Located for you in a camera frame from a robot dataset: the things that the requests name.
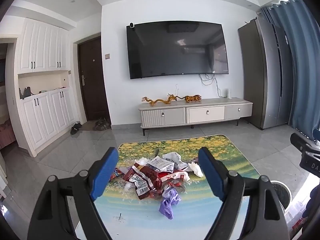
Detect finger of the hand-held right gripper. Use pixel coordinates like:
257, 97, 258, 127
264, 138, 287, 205
290, 132, 320, 155

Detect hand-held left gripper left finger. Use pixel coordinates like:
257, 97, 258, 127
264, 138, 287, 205
27, 147, 119, 240

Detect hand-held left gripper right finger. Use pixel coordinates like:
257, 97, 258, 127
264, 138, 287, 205
197, 146, 292, 240

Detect red silver foil wrapper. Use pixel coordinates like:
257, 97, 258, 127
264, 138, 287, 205
158, 170, 191, 194

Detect white round trash bin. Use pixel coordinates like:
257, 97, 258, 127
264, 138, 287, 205
269, 180, 293, 212

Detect dark red snack wrapper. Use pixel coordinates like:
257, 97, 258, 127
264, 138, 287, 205
123, 163, 163, 200

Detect purple plastic bag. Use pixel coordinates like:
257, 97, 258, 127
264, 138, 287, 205
159, 187, 181, 220

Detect white printed packet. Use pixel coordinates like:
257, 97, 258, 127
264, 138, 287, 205
147, 155, 175, 173

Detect small blue red wrapper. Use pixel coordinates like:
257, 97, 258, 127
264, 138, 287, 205
110, 166, 123, 180

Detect white crumpled tissue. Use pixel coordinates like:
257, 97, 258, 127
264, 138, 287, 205
187, 162, 204, 178

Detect white crumpled plastic bag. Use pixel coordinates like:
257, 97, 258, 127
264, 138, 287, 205
162, 152, 188, 170

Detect printed top coffee table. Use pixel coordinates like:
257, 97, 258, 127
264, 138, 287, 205
75, 134, 260, 240

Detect camouflage shoes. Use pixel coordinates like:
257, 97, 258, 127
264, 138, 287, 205
93, 118, 111, 131

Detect grey doormat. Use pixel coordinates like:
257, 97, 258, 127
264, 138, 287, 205
79, 122, 97, 131

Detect black shoes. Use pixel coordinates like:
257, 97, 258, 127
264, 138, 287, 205
70, 121, 82, 135

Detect red plastic bag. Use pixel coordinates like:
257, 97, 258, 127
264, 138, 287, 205
291, 214, 310, 234

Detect white television cabinet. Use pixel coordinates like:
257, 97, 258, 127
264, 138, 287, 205
138, 97, 253, 136

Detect blue curtain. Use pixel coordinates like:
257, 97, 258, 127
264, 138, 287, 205
260, 0, 320, 133

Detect grey refrigerator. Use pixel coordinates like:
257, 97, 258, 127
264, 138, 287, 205
237, 17, 294, 130

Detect golden tiger figurine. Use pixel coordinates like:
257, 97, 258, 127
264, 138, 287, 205
184, 94, 202, 104

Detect golden dragon figurine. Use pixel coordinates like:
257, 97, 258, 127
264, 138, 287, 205
141, 93, 184, 106

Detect dark brown entrance door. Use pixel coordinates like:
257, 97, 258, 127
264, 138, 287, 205
77, 35, 112, 125

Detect white hallway cabinet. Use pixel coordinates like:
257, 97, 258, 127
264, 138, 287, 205
16, 17, 83, 158

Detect black item on cabinet shelf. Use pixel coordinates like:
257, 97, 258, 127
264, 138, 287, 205
19, 86, 32, 100

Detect dangling television cables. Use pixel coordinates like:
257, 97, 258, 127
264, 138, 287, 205
199, 73, 226, 98

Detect black wall television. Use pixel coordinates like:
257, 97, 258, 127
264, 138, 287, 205
126, 21, 229, 80

